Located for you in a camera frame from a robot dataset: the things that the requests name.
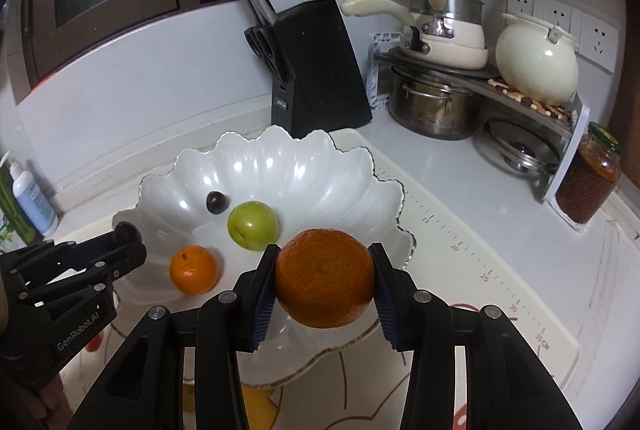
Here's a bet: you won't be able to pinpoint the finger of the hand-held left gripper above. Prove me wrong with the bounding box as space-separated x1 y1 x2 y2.
25 244 149 311
0 235 118 283

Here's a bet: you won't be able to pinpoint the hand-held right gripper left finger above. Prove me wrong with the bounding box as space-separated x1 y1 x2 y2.
72 244 282 430

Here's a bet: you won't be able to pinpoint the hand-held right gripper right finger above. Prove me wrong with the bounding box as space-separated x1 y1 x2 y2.
367 244 583 430

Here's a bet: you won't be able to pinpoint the large orange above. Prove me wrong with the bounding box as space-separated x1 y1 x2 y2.
274 228 377 330

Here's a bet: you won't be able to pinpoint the small orange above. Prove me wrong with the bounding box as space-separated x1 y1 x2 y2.
169 245 220 295

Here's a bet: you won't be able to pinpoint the green plum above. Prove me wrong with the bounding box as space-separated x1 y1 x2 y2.
227 201 279 252

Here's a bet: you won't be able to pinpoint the white scalloped bowl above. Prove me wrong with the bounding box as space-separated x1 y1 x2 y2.
111 125 417 386

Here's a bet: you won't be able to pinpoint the person's left hand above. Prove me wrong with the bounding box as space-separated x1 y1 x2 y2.
27 372 68 430

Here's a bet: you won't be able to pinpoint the green dish soap bottle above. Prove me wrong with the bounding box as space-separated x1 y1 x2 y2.
0 152 41 255

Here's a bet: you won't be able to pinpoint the white blue pump bottle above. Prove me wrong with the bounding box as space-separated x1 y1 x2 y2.
9 161 60 238

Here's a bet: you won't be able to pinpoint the bear print silicone mat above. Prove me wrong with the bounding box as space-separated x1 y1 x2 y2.
60 129 588 430

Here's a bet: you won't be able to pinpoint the large steel pot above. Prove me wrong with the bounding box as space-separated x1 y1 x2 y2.
389 64 481 141

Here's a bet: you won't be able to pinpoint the glass pot lid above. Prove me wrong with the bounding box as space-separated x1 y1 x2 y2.
482 119 561 173

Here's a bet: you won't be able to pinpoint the glass jar of red sauce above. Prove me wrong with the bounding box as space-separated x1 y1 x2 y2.
555 122 623 225

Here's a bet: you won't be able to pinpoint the black knife block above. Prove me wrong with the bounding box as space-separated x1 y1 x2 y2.
271 0 373 138

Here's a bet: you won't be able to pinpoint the metal shelf rack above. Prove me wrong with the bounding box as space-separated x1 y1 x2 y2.
372 50 591 205

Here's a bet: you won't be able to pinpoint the beaded wooden trivet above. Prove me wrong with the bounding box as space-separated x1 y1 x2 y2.
487 77 571 118

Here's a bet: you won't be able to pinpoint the black kitchen scissors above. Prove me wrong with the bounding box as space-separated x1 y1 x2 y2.
244 24 296 83

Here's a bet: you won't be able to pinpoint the cream saucepan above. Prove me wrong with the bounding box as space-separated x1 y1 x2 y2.
340 0 488 70

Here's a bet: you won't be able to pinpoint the cream ceramic kettle pot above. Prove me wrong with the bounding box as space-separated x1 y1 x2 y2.
495 12 580 106

